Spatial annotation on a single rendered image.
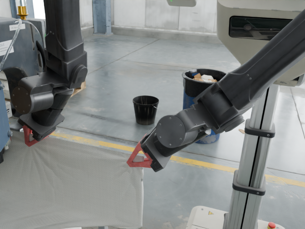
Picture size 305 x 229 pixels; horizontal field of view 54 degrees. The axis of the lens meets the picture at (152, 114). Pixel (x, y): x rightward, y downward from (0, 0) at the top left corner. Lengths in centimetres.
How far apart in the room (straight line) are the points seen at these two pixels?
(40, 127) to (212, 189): 185
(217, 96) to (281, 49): 14
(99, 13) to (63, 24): 884
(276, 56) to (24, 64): 61
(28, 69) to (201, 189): 180
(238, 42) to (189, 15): 780
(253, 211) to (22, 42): 106
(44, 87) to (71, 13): 16
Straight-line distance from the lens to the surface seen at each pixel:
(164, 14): 893
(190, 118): 50
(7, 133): 48
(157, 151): 61
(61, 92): 67
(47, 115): 71
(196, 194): 235
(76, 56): 64
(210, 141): 303
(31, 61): 87
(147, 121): 330
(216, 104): 55
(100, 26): 945
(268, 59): 49
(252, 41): 95
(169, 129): 51
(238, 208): 136
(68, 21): 59
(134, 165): 67
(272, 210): 237
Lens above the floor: 143
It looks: 23 degrees down
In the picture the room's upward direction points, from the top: 2 degrees clockwise
